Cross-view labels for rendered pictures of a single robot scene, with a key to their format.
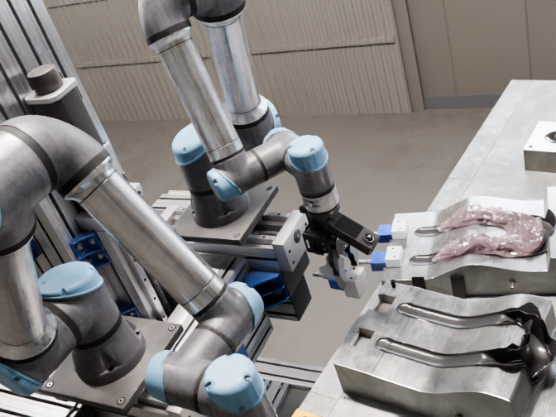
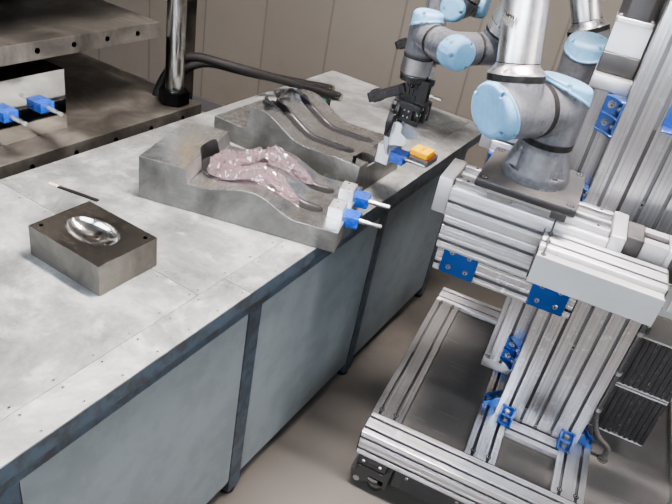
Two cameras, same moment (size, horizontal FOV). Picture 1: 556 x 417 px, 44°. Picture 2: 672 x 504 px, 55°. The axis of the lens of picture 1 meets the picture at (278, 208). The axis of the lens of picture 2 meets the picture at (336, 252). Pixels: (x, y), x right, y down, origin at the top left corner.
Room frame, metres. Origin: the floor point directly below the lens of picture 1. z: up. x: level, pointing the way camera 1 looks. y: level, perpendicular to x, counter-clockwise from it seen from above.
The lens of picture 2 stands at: (2.71, -0.67, 1.62)
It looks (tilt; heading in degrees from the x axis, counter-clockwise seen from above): 32 degrees down; 163
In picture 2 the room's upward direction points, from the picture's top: 11 degrees clockwise
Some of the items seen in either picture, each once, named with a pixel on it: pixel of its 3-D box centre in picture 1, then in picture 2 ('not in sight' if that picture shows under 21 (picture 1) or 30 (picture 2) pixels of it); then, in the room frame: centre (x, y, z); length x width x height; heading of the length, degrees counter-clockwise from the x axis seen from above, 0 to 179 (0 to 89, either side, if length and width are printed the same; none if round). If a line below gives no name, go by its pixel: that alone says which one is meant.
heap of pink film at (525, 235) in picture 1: (486, 229); (260, 166); (1.26, -0.45, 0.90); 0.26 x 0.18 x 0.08; 64
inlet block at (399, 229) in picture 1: (382, 233); (355, 219); (1.42, -0.24, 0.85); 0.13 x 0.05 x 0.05; 64
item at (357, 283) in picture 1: (337, 278); (402, 157); (1.22, -0.08, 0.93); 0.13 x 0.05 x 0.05; 47
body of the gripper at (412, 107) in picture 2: (325, 226); (411, 98); (1.21, -0.09, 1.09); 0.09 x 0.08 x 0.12; 47
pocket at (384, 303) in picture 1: (383, 309); (363, 163); (1.14, -0.15, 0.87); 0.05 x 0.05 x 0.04; 46
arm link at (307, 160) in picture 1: (309, 165); (424, 34); (1.21, -0.09, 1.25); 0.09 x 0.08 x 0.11; 17
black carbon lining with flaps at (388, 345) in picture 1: (463, 332); (313, 118); (0.96, -0.27, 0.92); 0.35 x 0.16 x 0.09; 46
